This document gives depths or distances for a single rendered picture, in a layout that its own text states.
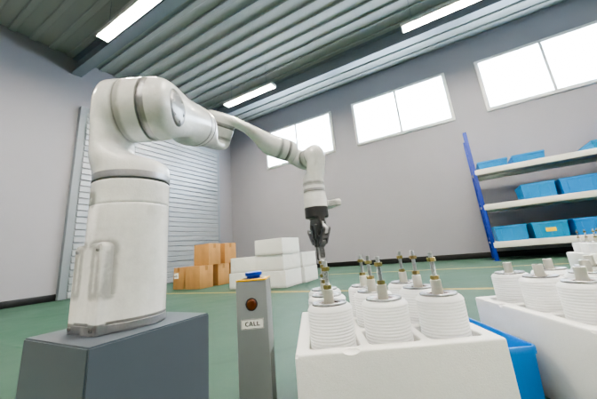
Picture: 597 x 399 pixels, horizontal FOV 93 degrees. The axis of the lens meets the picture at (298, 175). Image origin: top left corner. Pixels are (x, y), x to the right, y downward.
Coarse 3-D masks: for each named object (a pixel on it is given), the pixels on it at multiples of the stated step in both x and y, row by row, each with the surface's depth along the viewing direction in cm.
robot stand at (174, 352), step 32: (192, 320) 34; (32, 352) 30; (64, 352) 27; (96, 352) 26; (128, 352) 28; (160, 352) 30; (192, 352) 34; (32, 384) 29; (64, 384) 26; (96, 384) 25; (128, 384) 27; (160, 384) 30; (192, 384) 33
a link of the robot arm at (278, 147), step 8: (216, 112) 80; (216, 120) 79; (224, 120) 80; (232, 120) 81; (240, 120) 83; (232, 128) 82; (240, 128) 84; (248, 128) 84; (256, 128) 85; (248, 136) 87; (256, 136) 85; (264, 136) 86; (272, 136) 87; (256, 144) 88; (264, 144) 86; (272, 144) 87; (280, 144) 88; (288, 144) 89; (264, 152) 89; (272, 152) 88; (280, 152) 88; (288, 152) 89
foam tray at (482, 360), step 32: (320, 352) 53; (352, 352) 53; (384, 352) 52; (416, 352) 52; (448, 352) 52; (480, 352) 52; (320, 384) 52; (352, 384) 51; (384, 384) 51; (416, 384) 51; (448, 384) 51; (480, 384) 50; (512, 384) 50
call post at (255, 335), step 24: (240, 288) 64; (264, 288) 64; (240, 312) 63; (264, 312) 63; (240, 336) 62; (264, 336) 62; (240, 360) 61; (264, 360) 60; (240, 384) 59; (264, 384) 59
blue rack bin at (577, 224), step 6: (570, 222) 378; (576, 222) 365; (582, 222) 362; (588, 222) 359; (594, 222) 356; (570, 228) 384; (576, 228) 366; (582, 228) 361; (588, 228) 359; (594, 228) 356; (570, 234) 389; (576, 234) 371; (582, 234) 361; (588, 234) 358
